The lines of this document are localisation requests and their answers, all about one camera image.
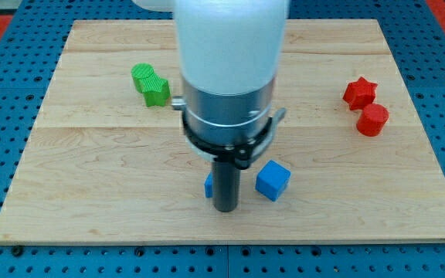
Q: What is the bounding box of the green cylinder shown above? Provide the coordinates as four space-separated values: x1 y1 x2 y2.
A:
131 63 155 93

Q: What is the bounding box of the red cylinder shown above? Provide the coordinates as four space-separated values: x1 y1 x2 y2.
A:
356 103 389 137

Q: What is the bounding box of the blue block behind rod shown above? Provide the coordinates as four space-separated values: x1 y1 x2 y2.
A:
204 172 212 198

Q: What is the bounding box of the green star block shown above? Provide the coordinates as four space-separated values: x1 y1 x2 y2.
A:
140 73 171 107

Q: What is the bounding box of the wooden board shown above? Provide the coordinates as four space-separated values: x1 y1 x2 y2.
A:
0 19 445 246

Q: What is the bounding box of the red star block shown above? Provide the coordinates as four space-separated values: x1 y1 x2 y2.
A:
342 76 378 110

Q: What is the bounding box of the blue cube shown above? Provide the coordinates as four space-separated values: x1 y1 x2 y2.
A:
255 160 291 202

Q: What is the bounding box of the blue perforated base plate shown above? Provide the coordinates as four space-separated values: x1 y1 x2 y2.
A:
0 1 445 277

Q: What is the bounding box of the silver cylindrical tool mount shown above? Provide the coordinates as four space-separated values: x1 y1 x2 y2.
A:
172 80 287 170

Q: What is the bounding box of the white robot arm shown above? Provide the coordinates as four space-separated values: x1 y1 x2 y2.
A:
134 0 290 212

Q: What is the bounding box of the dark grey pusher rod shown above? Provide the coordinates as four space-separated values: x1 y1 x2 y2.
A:
212 160 240 212

